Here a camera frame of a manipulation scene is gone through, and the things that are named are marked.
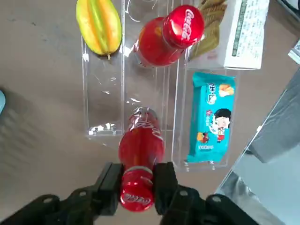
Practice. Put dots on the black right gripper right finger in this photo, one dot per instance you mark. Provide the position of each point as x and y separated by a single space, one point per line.
187 206

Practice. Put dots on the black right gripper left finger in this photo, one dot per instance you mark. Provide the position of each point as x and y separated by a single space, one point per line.
82 206

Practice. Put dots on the red drink bottle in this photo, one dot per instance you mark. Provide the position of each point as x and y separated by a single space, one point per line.
164 39
140 145

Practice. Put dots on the clear acrylic rack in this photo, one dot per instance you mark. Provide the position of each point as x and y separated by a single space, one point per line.
105 105

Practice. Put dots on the light blue plastic basket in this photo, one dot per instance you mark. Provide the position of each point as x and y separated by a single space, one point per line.
2 100

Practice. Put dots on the teal snack packet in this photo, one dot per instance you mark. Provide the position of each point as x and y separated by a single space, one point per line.
211 117

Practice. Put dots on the yellow green starfruit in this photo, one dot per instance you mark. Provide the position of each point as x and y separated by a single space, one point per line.
98 28

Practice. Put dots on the white biscuit box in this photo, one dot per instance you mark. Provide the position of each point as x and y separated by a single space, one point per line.
246 35

